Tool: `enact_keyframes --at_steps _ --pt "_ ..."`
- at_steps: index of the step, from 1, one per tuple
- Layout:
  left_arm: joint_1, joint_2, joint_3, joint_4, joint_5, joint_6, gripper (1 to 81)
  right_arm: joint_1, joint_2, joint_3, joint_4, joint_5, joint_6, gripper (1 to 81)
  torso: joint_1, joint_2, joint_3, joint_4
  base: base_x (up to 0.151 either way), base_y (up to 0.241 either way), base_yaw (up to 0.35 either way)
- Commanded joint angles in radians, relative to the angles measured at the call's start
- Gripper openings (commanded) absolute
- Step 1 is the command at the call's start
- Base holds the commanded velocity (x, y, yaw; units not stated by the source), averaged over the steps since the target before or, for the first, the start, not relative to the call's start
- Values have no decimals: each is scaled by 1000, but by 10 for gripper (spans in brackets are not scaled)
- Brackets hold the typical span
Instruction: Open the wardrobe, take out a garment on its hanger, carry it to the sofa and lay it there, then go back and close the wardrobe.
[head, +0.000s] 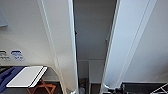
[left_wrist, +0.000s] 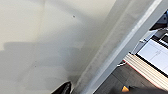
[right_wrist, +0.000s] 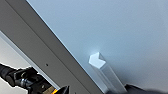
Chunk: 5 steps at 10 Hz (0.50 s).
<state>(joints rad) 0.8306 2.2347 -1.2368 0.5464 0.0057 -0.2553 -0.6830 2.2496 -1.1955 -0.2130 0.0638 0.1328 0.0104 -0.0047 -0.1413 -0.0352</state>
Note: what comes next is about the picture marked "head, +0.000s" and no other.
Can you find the orange folding stand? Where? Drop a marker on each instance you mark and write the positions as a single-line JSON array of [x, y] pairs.
[[43, 87]]

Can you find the white wall sign blue header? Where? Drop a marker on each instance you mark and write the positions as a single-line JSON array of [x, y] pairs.
[[16, 55]]

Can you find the white wall sign dark header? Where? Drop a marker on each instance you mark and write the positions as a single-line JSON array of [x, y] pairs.
[[3, 56]]

